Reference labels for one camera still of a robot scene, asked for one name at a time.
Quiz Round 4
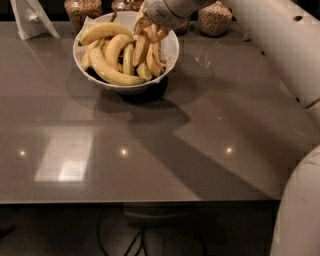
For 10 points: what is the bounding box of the white ceramic bowl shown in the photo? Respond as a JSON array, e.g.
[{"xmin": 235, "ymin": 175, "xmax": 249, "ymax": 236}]
[{"xmin": 79, "ymin": 13, "xmax": 175, "ymax": 94}]

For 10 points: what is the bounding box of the left white sign stand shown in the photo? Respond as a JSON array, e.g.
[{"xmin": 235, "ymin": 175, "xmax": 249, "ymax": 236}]
[{"xmin": 10, "ymin": 0, "xmax": 60, "ymax": 40}]

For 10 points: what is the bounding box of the right glass grain jar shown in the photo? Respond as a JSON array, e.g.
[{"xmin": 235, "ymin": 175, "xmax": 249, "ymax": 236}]
[{"xmin": 198, "ymin": 1, "xmax": 232, "ymax": 37}]

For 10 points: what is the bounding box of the left glass grain jar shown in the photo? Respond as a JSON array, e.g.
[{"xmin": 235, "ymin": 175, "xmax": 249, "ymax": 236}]
[{"xmin": 64, "ymin": 0, "xmax": 103, "ymax": 32}]

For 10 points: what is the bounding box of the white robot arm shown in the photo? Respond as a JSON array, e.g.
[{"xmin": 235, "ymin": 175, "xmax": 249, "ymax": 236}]
[{"xmin": 134, "ymin": 0, "xmax": 320, "ymax": 256}]

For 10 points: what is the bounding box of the short banana at front right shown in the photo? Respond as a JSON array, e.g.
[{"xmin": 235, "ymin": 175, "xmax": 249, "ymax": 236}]
[{"xmin": 136, "ymin": 62, "xmax": 152, "ymax": 81}]

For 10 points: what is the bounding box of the right stemmed yellow banana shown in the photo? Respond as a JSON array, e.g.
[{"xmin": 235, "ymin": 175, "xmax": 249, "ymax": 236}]
[{"xmin": 146, "ymin": 27, "xmax": 165, "ymax": 77}]

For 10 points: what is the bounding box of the front long yellow banana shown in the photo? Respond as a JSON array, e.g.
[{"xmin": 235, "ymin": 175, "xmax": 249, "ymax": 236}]
[{"xmin": 89, "ymin": 47, "xmax": 145, "ymax": 86}]

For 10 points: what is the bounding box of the left small yellow banana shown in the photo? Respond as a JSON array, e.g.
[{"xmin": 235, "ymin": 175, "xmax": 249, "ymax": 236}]
[{"xmin": 81, "ymin": 39, "xmax": 104, "ymax": 70}]

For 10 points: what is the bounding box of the white paper bowl liner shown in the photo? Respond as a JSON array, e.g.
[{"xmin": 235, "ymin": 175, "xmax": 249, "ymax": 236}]
[{"xmin": 73, "ymin": 11, "xmax": 179, "ymax": 73}]

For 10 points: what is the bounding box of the middle curved yellow banana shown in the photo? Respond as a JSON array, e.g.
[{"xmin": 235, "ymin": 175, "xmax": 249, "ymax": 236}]
[{"xmin": 104, "ymin": 34, "xmax": 133, "ymax": 70}]

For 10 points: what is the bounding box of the small greenish yellow banana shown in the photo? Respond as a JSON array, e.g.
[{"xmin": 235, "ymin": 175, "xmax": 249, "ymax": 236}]
[{"xmin": 123, "ymin": 43, "xmax": 135, "ymax": 75}]

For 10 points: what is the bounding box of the glass grain jar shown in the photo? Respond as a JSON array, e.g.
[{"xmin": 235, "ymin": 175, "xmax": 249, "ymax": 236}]
[
  {"xmin": 174, "ymin": 20, "xmax": 189, "ymax": 36},
  {"xmin": 198, "ymin": 1, "xmax": 232, "ymax": 37},
  {"xmin": 111, "ymin": 0, "xmax": 144, "ymax": 12},
  {"xmin": 64, "ymin": 0, "xmax": 103, "ymax": 32}
]

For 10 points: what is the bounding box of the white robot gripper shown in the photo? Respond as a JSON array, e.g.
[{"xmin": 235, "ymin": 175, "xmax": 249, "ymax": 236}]
[{"xmin": 133, "ymin": 0, "xmax": 190, "ymax": 43}]

